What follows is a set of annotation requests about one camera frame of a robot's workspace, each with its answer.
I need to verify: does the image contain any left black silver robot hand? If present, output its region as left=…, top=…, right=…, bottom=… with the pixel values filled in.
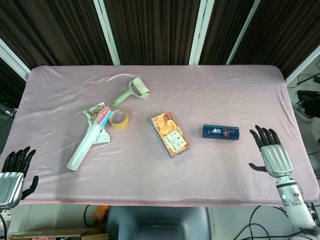
left=0, top=146, right=40, bottom=209

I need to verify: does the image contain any grey plastic chair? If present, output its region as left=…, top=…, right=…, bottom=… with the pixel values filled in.
left=106, top=206, right=212, bottom=240

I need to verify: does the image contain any green lint roller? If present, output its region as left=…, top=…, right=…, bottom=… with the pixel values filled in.
left=110, top=77, right=152, bottom=108

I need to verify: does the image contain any dark slatted folding screen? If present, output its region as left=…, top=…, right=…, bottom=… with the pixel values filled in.
left=0, top=0, right=320, bottom=83

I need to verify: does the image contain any black electronic device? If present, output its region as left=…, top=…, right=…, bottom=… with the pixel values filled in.
left=296, top=90, right=320, bottom=102

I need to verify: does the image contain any dark blue rectangular box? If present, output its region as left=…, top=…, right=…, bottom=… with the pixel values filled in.
left=201, top=124, right=241, bottom=141

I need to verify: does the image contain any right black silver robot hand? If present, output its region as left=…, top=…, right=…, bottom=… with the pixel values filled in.
left=248, top=124, right=295, bottom=179

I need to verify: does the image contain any crumpled printed paper wrapper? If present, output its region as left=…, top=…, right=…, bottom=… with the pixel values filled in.
left=82, top=101, right=111, bottom=144

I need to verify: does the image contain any brown cardboard box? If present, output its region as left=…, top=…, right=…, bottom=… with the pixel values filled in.
left=7, top=226, right=110, bottom=240

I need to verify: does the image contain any pink tablecloth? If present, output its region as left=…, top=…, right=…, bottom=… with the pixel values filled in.
left=9, top=64, right=316, bottom=207

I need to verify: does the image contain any plastic food wrap roll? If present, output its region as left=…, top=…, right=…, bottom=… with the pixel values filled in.
left=66, top=106, right=113, bottom=172

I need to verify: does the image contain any yellow tape roll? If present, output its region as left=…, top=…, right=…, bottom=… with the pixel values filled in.
left=108, top=107, right=130, bottom=130

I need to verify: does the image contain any orange device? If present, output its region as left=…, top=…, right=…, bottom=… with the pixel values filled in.
left=92, top=205, right=111, bottom=222

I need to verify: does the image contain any white orange sneaker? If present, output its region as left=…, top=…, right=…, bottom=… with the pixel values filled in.
left=296, top=108, right=320, bottom=123

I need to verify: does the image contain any orange blue snack box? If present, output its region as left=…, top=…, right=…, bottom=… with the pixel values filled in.
left=150, top=111, right=192, bottom=160

